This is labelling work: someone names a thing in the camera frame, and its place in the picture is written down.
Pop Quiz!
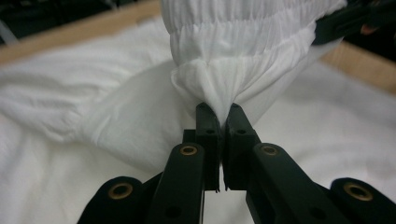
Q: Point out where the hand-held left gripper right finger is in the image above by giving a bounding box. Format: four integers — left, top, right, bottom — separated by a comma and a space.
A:
222, 103, 262, 191

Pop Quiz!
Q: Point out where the light wooden table edge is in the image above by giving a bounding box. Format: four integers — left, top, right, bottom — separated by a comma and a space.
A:
0, 0, 396, 96

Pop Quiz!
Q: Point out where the white sheet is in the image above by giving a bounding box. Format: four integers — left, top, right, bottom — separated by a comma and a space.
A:
0, 18, 396, 224

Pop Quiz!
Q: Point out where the white elastic-waist garment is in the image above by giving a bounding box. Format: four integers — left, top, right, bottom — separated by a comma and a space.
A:
0, 0, 348, 175

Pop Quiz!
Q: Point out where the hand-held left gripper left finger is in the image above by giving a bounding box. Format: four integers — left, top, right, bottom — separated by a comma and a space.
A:
182, 102, 224, 192

